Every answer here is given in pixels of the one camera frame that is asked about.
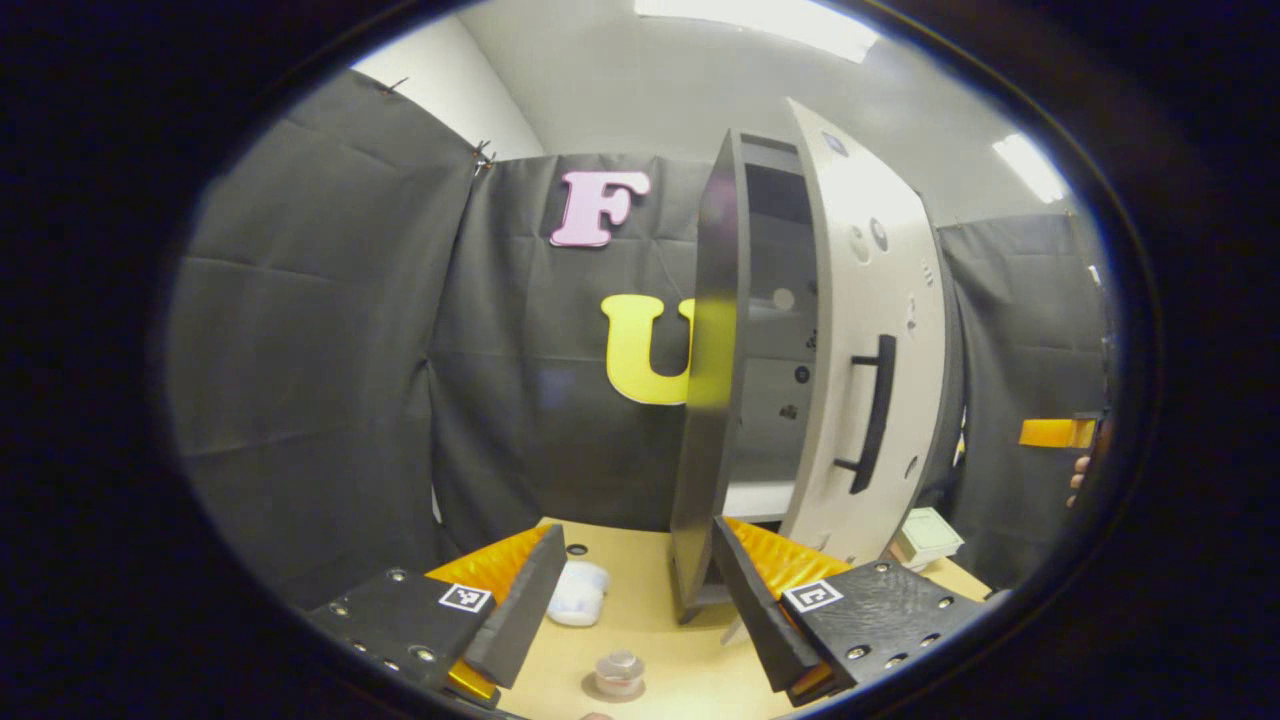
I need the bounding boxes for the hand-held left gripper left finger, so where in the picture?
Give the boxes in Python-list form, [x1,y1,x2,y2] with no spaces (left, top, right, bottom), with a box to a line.
[305,523,569,706]

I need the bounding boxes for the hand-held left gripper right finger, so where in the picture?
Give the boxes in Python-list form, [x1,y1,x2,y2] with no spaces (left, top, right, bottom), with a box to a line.
[712,516,986,706]

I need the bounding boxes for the small clear bottle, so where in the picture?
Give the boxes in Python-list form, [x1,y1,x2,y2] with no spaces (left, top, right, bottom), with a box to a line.
[595,649,646,698]

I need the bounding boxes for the grey cabinet door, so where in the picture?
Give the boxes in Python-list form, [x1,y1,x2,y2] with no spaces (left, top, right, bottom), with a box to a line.
[780,97,951,566]

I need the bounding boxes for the white lumpy object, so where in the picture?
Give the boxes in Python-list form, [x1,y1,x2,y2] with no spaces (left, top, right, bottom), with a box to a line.
[547,560,611,628]

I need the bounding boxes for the pale green book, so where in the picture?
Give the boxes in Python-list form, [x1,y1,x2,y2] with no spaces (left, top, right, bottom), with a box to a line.
[895,507,966,563]

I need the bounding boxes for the ceiling light panel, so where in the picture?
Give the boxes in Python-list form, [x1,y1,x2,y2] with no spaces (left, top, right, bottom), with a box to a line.
[993,133,1069,204]
[633,0,881,63]

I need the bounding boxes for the black backdrop cloth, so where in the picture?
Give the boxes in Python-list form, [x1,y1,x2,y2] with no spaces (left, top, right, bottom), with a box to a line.
[165,68,1111,611]

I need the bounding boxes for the black door handle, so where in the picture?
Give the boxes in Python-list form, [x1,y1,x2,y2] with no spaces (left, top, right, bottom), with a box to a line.
[833,334,898,496]

